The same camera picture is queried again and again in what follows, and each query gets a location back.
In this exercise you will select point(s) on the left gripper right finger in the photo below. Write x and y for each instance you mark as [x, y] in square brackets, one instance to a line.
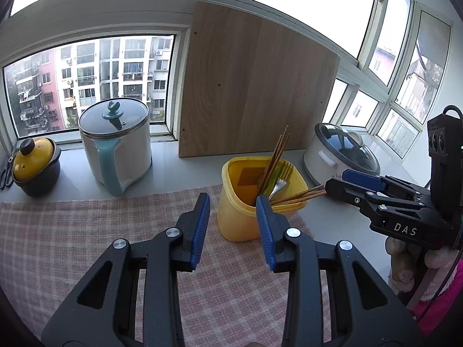
[335, 297]

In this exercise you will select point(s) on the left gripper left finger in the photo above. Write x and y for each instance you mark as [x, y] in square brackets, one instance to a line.
[129, 296]

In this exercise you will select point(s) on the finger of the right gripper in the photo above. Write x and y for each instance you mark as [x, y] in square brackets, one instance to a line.
[361, 178]
[352, 193]

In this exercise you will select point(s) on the silver metal fork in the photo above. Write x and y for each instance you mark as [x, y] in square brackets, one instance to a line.
[281, 180]

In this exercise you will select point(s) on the red chopstick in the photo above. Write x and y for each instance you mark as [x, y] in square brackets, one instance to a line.
[284, 131]

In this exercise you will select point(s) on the green plastic utensil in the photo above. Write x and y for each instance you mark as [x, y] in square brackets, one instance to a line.
[273, 178]

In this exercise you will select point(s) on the right hand pink sleeve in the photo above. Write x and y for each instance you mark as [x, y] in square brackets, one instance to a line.
[408, 262]

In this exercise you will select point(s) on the white floral rice cooker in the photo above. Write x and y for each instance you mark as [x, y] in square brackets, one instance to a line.
[333, 149]

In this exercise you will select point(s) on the pink checkered cloth mat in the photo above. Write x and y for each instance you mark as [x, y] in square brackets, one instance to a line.
[232, 298]

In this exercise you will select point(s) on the yellow plastic utensil holder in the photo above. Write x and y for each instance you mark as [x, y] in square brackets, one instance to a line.
[236, 213]

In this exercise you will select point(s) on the yellow lidded black pot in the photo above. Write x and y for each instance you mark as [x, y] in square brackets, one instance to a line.
[36, 166]

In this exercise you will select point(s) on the black scissors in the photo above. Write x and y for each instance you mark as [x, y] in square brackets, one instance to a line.
[6, 173]

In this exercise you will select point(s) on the large wooden board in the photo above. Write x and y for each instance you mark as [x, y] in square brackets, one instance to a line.
[247, 80]

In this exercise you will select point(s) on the white teal electric pot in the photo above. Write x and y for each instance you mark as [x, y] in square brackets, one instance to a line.
[116, 138]

